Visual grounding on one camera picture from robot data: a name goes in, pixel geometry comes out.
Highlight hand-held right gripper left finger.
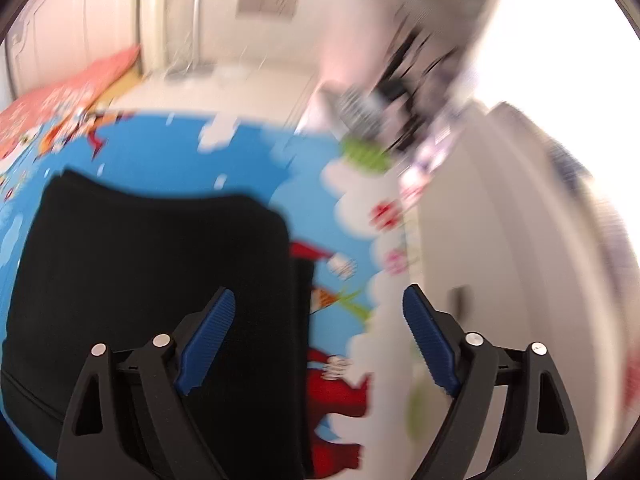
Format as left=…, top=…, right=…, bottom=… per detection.
left=56, top=287, right=237, bottom=480

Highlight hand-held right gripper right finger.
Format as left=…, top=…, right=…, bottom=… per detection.
left=403, top=283, right=587, bottom=480

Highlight black pants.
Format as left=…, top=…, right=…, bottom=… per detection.
left=0, top=169, right=317, bottom=480

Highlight white cabinet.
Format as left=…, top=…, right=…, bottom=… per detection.
left=412, top=100, right=638, bottom=480

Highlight cartoon printed blanket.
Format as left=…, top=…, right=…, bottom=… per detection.
left=0, top=106, right=427, bottom=480

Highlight pink floral bedspread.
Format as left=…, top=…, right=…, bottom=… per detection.
left=0, top=44, right=143, bottom=161

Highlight white headboard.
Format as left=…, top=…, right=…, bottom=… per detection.
left=7, top=0, right=203, bottom=102

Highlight white wall socket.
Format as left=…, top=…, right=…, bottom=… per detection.
left=236, top=0, right=302, bottom=22

